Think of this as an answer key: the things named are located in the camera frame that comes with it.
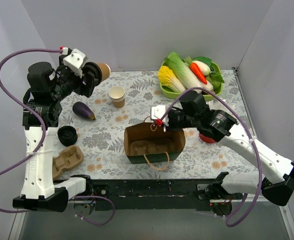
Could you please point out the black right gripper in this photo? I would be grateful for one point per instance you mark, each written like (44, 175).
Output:
(171, 121)

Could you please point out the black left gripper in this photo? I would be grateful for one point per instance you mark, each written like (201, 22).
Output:
(87, 80)

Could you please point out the black coffee cup lid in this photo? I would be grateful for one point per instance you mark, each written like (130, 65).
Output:
(93, 67)

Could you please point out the brown paper coffee cup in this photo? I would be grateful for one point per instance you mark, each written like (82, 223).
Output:
(105, 71)

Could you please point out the brown and green paper bag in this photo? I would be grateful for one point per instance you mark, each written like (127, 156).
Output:
(149, 131)

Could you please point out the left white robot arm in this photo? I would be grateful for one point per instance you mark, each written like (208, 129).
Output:
(48, 87)

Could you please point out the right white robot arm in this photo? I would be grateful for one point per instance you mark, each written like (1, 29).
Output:
(275, 179)

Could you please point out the stack of paper cups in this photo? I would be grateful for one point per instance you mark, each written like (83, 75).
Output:
(117, 96)

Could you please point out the purple eggplant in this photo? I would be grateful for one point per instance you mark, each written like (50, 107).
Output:
(83, 111)

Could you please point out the green plastic vegetable tray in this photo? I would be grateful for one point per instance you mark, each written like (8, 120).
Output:
(167, 92)

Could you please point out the red straw holder cup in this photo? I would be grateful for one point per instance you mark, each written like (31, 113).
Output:
(206, 139)

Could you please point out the yellow napa cabbage leaf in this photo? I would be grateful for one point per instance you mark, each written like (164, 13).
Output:
(168, 79)

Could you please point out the small white cabbage stalk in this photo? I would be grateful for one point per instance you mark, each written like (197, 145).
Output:
(208, 86)

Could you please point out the green napa cabbage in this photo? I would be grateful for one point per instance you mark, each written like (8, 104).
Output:
(182, 71)

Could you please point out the orange carrot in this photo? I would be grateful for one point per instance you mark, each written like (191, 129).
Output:
(197, 72)

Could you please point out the green leafy bok choy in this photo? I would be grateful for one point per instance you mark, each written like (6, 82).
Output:
(216, 79)

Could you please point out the white radish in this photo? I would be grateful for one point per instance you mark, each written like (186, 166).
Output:
(204, 68)

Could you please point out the stack of black lids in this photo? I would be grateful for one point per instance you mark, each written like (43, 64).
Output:
(67, 135)

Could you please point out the dark green spinach leaf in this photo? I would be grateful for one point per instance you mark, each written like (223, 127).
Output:
(204, 60)

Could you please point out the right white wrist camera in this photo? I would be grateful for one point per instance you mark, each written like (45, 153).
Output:
(157, 115)

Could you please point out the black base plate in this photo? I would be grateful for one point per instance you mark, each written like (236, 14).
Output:
(147, 194)

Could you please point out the aluminium frame rail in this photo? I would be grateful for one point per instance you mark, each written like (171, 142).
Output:
(266, 221)

